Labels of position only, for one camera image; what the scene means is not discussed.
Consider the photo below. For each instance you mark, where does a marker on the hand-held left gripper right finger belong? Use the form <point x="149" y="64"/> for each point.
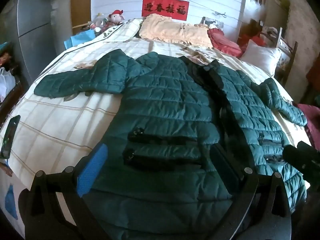
<point x="226" y="166"/>

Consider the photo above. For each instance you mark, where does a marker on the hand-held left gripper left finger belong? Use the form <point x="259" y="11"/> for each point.
<point x="93" y="170"/>

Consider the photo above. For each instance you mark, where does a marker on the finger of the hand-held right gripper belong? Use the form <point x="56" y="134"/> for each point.
<point x="293" y="158"/>

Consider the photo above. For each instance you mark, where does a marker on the green quilted puffer jacket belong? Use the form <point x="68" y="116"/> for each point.
<point x="162" y="105"/>

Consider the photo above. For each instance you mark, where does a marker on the maroon cloth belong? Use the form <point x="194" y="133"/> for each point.
<point x="311" y="120"/>

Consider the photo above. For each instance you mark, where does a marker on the cream checked floral bed sheet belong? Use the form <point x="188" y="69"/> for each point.
<point x="62" y="120"/>

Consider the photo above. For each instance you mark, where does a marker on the black smartphone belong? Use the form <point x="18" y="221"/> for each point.
<point x="10" y="136"/>

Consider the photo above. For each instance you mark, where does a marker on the wooden chair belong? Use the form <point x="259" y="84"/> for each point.
<point x="291" y="52"/>

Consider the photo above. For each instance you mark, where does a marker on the white pillow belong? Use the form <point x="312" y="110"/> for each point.
<point x="261" y="55"/>

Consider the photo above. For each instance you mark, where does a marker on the white plastic bag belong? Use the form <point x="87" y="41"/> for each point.
<point x="6" y="83"/>

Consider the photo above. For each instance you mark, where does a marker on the red quilted cloth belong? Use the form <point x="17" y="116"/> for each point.
<point x="223" y="42"/>

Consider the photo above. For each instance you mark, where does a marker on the blue paper bag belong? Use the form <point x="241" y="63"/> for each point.
<point x="80" y="38"/>

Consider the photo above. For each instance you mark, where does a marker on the peach ruffled blanket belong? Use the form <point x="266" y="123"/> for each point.
<point x="172" y="31"/>

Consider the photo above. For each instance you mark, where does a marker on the grey plush toy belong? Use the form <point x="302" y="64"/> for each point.
<point x="99" y="21"/>

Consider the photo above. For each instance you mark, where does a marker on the red-hatted plush toy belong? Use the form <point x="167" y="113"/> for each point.
<point x="116" y="17"/>

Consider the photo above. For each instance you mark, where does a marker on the grey wardrobe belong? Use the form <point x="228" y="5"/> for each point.
<point x="35" y="25"/>

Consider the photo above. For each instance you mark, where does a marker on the wooden door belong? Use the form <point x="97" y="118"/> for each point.
<point x="81" y="5"/>

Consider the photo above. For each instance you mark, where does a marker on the red wall banner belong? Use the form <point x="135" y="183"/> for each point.
<point x="165" y="7"/>

